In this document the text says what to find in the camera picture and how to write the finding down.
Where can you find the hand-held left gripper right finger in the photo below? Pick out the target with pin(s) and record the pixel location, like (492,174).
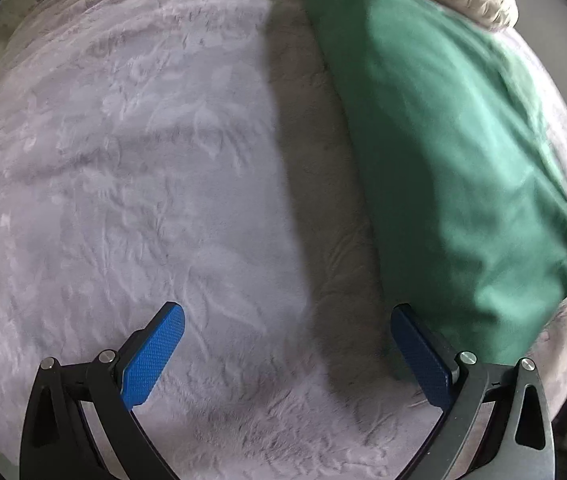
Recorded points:
(416,355)

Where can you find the green button-up shirt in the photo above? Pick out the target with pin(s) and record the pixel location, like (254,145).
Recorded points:
(438,160)

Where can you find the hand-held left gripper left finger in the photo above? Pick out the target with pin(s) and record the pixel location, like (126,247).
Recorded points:
(156,350)

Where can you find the lilac embossed bed blanket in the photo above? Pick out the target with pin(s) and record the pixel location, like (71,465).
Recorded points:
(113,160)

